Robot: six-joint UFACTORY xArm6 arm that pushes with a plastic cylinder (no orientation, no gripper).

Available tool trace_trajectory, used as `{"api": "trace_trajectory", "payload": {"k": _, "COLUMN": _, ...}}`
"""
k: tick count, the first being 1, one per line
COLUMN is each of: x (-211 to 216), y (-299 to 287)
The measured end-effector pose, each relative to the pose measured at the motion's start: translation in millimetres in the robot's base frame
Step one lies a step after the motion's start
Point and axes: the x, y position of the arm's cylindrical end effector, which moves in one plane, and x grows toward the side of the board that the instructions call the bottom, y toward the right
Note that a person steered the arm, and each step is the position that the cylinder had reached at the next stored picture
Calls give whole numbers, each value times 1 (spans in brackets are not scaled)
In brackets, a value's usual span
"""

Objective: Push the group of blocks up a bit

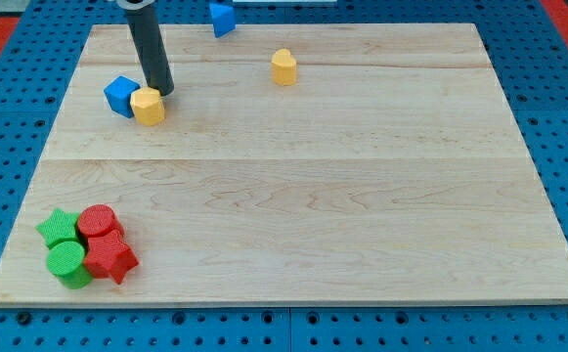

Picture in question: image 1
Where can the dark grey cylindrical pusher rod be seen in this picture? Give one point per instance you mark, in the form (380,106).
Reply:
(146,35)

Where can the blue cube block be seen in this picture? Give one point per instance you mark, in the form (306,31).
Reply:
(118,94)

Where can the blue triangle block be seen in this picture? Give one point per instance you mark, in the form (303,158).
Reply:
(223,19)

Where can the yellow hexagon block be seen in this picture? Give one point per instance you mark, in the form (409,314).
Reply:
(147,106)

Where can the yellow heart block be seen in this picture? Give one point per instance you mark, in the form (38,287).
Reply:
(284,67)

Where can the red cylinder block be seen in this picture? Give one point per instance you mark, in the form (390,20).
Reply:
(98,220)

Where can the green star block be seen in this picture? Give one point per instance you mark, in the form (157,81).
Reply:
(59,227)

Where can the red star block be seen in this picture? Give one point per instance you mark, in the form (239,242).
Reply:
(109,256)

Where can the green cylinder block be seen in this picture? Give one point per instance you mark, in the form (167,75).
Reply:
(65,262)

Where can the light wooden board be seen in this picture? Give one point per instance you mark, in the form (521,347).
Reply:
(392,173)

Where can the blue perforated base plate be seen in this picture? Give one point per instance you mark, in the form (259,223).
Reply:
(525,45)

